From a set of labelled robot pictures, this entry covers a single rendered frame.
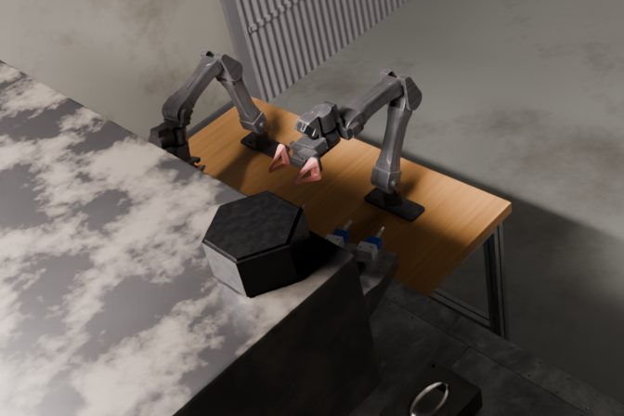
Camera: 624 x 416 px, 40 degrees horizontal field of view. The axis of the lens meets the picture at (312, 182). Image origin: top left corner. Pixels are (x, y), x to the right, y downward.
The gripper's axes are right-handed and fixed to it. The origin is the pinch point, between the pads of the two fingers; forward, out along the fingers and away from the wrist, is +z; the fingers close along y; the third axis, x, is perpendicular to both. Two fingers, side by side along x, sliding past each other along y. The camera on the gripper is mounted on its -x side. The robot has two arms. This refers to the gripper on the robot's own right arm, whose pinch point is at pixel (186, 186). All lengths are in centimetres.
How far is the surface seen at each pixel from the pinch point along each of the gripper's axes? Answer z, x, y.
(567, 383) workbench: 32, -14, 126
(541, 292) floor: 74, 102, 82
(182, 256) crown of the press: -56, -133, 122
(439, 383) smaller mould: 28, -31, 100
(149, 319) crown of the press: -54, -140, 124
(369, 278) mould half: 18, -6, 68
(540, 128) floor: 39, 198, 51
